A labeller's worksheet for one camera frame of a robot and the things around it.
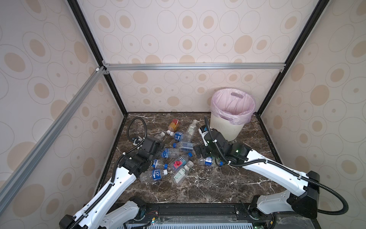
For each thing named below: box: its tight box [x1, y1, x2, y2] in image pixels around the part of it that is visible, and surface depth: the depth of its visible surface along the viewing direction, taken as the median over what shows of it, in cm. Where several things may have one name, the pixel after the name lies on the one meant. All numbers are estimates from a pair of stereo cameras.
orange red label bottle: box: [168, 118, 179, 133], surface depth 108 cm
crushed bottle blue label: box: [151, 158, 169, 170], surface depth 89 cm
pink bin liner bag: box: [210, 88, 256, 125], surface depth 97 cm
